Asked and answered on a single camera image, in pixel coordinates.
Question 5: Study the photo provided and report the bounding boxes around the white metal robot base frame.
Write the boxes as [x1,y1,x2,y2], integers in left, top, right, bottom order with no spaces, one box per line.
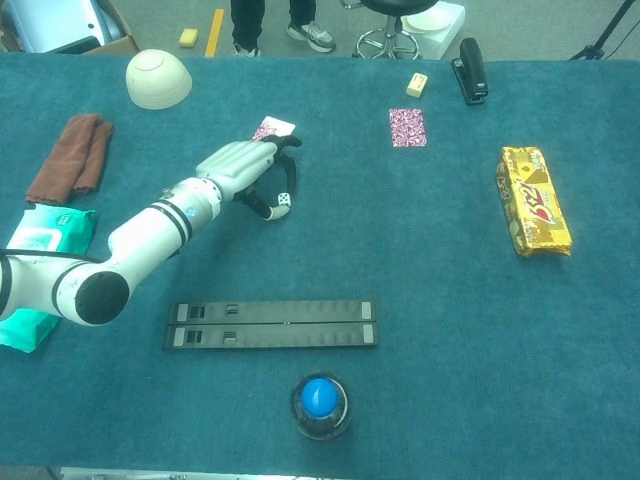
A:
[59,467,174,480]

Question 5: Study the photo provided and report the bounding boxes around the black stapler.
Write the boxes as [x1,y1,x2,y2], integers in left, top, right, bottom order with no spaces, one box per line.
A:
[450,37,489,107]

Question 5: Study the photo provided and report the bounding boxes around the brown folded cloth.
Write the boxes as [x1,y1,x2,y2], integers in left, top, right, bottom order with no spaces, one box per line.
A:
[25,113,115,205]

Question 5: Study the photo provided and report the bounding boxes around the red patterned playing card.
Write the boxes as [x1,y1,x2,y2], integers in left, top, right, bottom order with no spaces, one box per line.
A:
[388,107,429,149]
[252,115,297,144]

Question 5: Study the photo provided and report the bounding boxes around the cream upturned bowl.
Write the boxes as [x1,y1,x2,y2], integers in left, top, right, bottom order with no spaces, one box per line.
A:
[125,48,194,110]

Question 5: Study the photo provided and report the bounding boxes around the blue ball in cup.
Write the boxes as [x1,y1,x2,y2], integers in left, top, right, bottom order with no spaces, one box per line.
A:
[290,372,352,442]

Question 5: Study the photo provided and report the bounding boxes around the cardboard box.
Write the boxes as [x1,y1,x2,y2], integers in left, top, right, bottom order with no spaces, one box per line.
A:
[0,0,141,55]

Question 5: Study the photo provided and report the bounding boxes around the dark trouser leg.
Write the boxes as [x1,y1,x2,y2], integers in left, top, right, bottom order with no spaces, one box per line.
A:
[288,0,317,27]
[229,0,265,49]

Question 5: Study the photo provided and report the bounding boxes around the white round plate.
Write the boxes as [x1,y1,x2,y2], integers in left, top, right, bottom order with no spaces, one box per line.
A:
[402,13,447,35]

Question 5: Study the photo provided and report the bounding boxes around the black plastic rail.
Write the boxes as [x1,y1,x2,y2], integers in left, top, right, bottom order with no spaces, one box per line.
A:
[161,323,379,351]
[167,300,376,326]

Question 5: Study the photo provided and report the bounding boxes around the yellow floor tape strip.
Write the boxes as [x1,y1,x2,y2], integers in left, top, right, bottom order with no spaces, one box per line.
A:
[204,8,226,58]

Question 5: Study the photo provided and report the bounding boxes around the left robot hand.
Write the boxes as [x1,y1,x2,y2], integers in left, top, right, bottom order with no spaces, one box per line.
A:
[195,135,304,222]

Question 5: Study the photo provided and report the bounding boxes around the green wet wipes pack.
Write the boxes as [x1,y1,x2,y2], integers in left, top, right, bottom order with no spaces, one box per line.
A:
[0,203,98,354]

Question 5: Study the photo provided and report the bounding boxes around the yellow biscuit pack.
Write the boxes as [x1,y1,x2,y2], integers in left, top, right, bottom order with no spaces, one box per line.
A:
[496,146,573,259]

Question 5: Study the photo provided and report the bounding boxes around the black stool with chrome base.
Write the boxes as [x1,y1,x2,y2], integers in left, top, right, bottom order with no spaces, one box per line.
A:
[352,0,441,61]

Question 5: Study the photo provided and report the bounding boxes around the white panel in box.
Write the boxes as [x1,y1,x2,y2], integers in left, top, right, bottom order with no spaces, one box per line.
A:
[7,0,126,54]

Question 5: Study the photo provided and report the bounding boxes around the black tripod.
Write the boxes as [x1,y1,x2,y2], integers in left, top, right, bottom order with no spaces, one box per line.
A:
[569,0,640,62]

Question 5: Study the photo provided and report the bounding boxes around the white foam box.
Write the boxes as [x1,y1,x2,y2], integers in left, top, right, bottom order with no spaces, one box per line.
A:
[399,1,467,62]

